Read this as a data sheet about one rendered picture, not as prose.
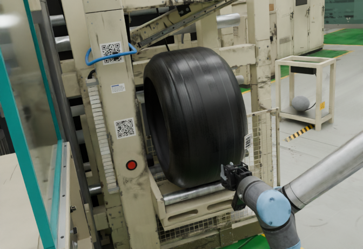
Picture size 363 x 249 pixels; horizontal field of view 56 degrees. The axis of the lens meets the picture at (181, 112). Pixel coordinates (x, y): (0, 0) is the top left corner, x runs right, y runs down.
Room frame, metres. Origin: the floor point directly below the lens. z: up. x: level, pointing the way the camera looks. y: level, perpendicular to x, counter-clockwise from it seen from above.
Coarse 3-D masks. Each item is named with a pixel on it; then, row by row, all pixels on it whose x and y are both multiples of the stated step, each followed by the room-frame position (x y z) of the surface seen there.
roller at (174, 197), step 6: (198, 186) 1.24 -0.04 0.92; (204, 186) 1.23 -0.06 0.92; (210, 186) 1.24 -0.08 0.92; (216, 186) 1.24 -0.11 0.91; (222, 186) 1.24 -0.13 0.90; (174, 192) 1.21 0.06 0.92; (180, 192) 1.21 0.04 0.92; (186, 192) 1.21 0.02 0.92; (192, 192) 1.21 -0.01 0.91; (198, 192) 1.22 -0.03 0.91; (204, 192) 1.22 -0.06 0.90; (210, 192) 1.23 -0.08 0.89; (168, 198) 1.19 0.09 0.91; (174, 198) 1.19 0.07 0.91; (180, 198) 1.19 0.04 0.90; (186, 198) 1.20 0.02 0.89; (168, 204) 1.18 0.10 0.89
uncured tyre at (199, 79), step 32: (160, 64) 1.27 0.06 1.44; (192, 64) 1.24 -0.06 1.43; (224, 64) 1.26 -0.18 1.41; (160, 96) 1.19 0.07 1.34; (192, 96) 1.14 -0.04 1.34; (224, 96) 1.16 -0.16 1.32; (160, 128) 1.59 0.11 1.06; (192, 128) 1.09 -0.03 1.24; (224, 128) 1.12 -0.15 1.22; (160, 160) 1.39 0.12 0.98; (192, 160) 1.09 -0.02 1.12; (224, 160) 1.13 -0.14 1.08
